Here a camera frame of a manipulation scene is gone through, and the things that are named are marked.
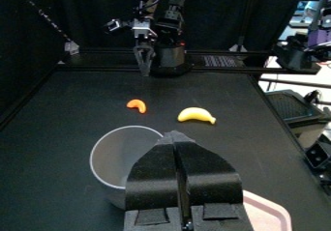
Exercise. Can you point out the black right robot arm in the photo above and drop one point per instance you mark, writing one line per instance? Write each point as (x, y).
(171, 48)

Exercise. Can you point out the purple machine part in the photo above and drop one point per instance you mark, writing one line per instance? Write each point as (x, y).
(319, 33)

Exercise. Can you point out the black frame rail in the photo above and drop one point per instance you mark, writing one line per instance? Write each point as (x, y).
(107, 68)

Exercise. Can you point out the grey vented plate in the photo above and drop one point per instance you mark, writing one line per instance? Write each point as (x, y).
(219, 61)

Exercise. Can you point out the orange tangerine slice toy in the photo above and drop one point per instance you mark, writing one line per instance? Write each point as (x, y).
(138, 105)

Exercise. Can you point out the thin diagonal frame rod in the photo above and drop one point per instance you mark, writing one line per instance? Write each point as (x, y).
(49, 20)

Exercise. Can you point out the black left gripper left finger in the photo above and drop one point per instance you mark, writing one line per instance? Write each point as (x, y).
(152, 173)

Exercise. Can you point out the grey frame corner bracket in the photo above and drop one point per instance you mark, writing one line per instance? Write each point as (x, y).
(238, 45)

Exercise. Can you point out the black plastic bin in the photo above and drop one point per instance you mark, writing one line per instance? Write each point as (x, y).
(297, 112)

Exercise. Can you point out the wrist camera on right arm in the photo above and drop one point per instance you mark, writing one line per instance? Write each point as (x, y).
(114, 26)

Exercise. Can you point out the black cloth curtain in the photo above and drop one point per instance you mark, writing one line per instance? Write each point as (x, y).
(64, 12)

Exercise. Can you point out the black box with holes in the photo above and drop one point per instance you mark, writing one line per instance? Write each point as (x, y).
(317, 156)

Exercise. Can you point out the grey bowl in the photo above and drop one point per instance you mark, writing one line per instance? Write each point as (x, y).
(112, 159)

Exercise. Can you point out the white frame corner bracket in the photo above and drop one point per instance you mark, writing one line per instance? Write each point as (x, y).
(71, 47)

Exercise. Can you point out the yellow banana toy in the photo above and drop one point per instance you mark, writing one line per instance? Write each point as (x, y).
(195, 115)

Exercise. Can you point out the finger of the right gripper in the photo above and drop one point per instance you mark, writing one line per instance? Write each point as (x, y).
(150, 59)
(139, 61)

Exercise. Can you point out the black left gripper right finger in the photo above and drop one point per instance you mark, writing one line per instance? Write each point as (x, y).
(210, 177)

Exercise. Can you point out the black device on rail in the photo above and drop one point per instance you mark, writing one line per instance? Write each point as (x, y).
(297, 57)

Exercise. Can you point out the pink tray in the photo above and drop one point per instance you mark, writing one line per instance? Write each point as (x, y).
(269, 214)

